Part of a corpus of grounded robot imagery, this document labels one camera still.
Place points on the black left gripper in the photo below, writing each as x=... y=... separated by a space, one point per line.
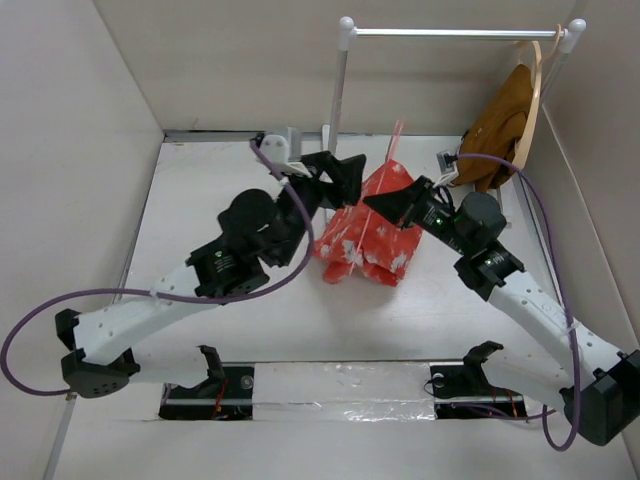
x=343 y=175

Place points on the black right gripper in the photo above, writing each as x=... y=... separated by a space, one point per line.
x=404 y=205

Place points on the orange white tie-dye trousers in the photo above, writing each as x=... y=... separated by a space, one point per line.
x=386 y=250

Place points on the pink wire hanger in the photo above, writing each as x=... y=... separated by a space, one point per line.
x=396 y=134

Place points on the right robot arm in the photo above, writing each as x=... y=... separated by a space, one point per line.
x=594 y=384

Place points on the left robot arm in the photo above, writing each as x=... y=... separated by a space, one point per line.
x=257 y=231

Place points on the beige plastic hanger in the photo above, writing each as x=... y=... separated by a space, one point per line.
x=543 y=70

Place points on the brown shorts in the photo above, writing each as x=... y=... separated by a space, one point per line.
x=494 y=133

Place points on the white clothes rack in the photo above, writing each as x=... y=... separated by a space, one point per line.
x=349 y=32

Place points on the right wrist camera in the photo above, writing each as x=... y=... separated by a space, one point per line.
x=447 y=162

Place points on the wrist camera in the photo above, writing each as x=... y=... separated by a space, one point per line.
x=283 y=148
x=447 y=162

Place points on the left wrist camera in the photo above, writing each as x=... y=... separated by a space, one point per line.
x=283 y=148

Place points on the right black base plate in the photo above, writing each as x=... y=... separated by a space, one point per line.
x=457 y=397

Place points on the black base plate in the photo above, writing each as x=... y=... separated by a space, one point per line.
x=457 y=397
x=230 y=400

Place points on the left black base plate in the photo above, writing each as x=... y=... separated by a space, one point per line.
x=230 y=400

